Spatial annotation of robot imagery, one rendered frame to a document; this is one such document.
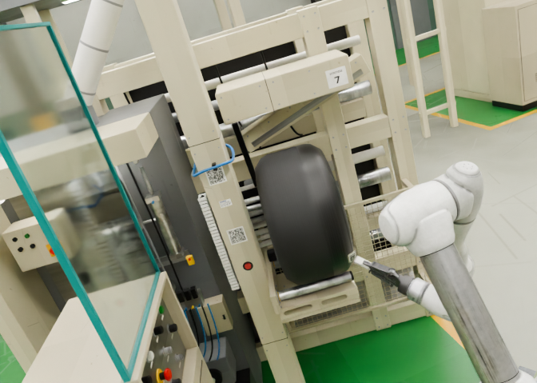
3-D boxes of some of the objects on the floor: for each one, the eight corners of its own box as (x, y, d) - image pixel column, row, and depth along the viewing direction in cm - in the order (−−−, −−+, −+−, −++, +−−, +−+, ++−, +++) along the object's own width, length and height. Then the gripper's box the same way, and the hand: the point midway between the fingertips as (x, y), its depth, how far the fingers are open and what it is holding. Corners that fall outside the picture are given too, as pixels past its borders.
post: (294, 434, 240) (101, -88, 149) (292, 413, 252) (111, -81, 162) (318, 428, 240) (138, -100, 149) (314, 407, 252) (145, -92, 161)
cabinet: (523, 112, 549) (515, 5, 504) (491, 105, 600) (480, 9, 555) (584, 89, 563) (582, -17, 517) (546, 84, 614) (542, -12, 569)
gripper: (407, 288, 167) (350, 259, 178) (405, 301, 177) (352, 273, 189) (415, 272, 170) (359, 244, 181) (414, 285, 180) (360, 259, 192)
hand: (363, 262), depth 183 cm, fingers closed
